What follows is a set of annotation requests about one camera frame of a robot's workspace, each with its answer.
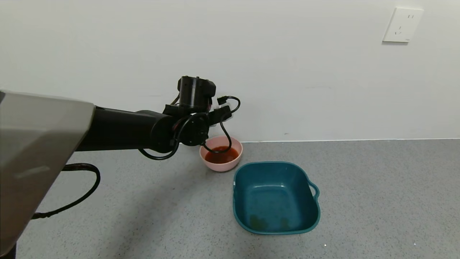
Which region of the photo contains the orange-brown liquid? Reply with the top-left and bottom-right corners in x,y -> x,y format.
204,145 -> 240,164

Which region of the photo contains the pink ribbed bowl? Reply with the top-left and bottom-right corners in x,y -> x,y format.
199,136 -> 243,172

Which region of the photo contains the teal plastic basin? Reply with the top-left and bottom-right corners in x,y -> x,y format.
233,161 -> 321,235

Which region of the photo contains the thin black camera cable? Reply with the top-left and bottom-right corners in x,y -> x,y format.
201,95 -> 241,154

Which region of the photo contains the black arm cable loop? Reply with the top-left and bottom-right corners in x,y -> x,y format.
138,118 -> 181,161

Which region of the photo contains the white wall socket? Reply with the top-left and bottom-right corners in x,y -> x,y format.
382,7 -> 424,44

